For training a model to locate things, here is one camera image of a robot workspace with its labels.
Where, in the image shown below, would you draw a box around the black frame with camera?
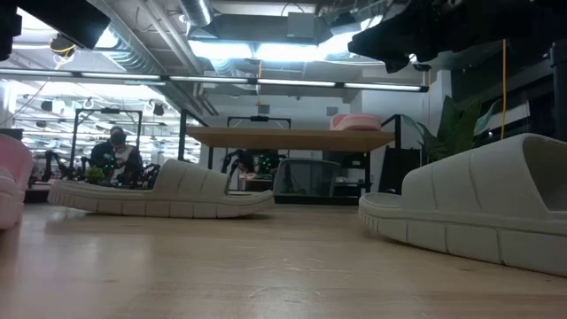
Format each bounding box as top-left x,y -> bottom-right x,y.
227,115 -> 292,129

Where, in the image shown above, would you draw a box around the small green potted plant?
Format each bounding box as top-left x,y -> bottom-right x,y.
84,166 -> 106,185

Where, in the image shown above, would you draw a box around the background black robot arms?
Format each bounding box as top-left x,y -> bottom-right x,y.
221,148 -> 289,178

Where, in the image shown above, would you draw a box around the grey foam slide sandal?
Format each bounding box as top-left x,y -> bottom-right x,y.
47,158 -> 276,220
358,132 -> 567,278

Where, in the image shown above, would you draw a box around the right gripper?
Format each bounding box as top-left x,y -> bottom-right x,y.
347,2 -> 447,74

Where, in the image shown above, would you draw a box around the black upright post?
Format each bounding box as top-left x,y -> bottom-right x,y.
550,39 -> 567,143

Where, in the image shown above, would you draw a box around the wooden shelf with black frame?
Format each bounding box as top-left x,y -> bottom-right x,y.
176,108 -> 402,196

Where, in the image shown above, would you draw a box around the yellow ceiling cord reel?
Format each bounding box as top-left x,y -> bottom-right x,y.
49,34 -> 77,58

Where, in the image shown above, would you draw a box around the person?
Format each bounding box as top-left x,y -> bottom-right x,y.
108,131 -> 144,185
90,126 -> 125,172

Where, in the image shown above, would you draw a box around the black cabinet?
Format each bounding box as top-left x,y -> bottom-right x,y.
381,145 -> 422,195

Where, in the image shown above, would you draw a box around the black aluminium rig frame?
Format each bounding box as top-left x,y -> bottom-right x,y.
24,190 -> 360,206

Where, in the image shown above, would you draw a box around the green plant in white pot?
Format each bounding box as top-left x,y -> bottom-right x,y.
400,95 -> 504,167

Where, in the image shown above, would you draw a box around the pink foam slide sandal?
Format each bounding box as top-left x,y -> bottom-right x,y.
0,132 -> 35,230
330,113 -> 383,132

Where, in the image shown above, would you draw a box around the grey office chair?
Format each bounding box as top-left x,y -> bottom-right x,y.
272,158 -> 342,198

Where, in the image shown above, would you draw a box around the LED light bar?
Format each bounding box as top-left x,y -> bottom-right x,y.
0,68 -> 430,93

